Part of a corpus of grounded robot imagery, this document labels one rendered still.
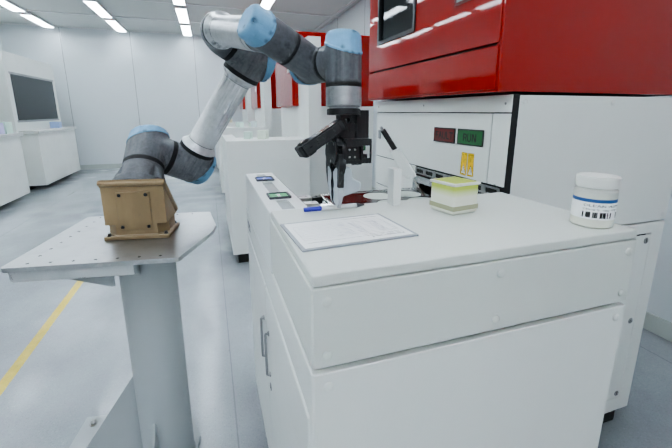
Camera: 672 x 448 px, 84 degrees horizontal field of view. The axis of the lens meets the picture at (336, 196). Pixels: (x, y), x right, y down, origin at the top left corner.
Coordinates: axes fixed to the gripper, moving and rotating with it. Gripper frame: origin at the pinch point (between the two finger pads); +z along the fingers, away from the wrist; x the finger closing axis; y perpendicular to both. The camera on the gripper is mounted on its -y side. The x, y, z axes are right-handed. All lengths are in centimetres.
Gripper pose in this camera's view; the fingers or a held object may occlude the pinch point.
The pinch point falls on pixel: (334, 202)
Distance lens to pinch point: 81.5
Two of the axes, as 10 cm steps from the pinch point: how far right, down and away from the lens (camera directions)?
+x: -3.3, -1.7, 9.3
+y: 9.5, -0.6, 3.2
